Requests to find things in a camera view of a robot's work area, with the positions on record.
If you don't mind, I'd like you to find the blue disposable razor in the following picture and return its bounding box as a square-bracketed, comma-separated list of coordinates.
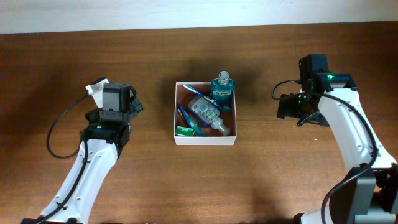
[177, 103, 192, 128]

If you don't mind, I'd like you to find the blue white toothbrush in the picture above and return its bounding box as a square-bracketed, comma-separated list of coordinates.
[183, 84, 221, 109]

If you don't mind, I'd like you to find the toothpaste tube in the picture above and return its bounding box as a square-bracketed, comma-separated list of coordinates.
[189, 119, 207, 137]

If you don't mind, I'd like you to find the clear pump soap bottle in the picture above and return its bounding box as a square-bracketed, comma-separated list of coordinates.
[187, 96, 231, 136]

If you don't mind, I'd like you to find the teal mouthwash bottle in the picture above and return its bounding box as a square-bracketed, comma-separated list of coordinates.
[211, 71, 235, 106]

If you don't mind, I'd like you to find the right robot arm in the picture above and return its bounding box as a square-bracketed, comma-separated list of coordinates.
[273, 54, 397, 224]

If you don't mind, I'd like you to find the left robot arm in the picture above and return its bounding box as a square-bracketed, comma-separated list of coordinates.
[22, 78, 143, 223]

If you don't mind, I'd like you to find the white cardboard box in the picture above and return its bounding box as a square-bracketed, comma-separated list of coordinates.
[173, 81, 237, 146]

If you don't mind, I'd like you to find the right black cable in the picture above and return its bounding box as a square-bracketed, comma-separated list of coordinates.
[271, 79, 379, 224]

